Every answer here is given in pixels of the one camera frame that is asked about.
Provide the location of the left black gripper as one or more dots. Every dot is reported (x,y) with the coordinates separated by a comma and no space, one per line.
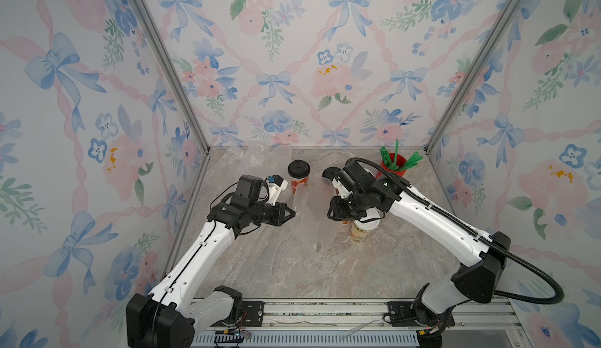
(279,218)

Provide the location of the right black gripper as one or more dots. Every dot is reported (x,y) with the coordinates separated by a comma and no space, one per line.
(336,210)

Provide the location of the clear plastic carrier bag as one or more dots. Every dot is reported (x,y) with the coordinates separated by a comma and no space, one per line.
(316,232)

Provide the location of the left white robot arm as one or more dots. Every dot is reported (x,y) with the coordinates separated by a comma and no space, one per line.
(168,316)

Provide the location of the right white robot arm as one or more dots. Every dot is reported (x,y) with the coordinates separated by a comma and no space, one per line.
(480,268)

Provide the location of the spare clear plastic bags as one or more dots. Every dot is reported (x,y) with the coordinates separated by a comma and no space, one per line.
(258,159)

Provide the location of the red cup black lid left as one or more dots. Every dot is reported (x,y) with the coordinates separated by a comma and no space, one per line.
(298,170)

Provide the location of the red cup black lid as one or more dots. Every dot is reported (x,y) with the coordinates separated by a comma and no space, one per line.
(298,170)
(330,172)

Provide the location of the red cup black lid right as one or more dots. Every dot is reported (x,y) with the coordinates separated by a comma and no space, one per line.
(330,172)

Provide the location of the red straw holder cup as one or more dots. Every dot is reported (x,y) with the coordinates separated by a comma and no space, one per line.
(394,163)

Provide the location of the green wrapped straws bundle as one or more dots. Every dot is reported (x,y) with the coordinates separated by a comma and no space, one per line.
(411,162)

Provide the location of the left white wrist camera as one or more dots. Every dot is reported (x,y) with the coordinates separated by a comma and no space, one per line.
(276,185)

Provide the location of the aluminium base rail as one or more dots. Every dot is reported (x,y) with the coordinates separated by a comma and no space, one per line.
(361,323)

